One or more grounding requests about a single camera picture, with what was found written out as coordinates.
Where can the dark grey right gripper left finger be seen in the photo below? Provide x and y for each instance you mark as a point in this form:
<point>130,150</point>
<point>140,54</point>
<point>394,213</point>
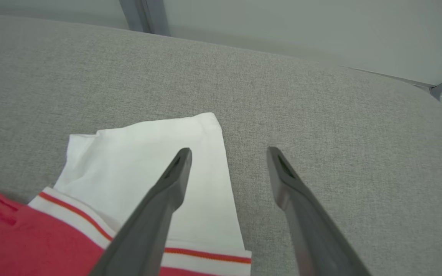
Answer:
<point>148,230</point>

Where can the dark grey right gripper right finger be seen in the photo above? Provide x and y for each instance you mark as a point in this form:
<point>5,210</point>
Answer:
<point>315,237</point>

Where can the red jersey number 23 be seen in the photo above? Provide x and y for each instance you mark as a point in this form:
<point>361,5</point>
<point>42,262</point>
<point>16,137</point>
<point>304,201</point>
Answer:
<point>33,237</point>

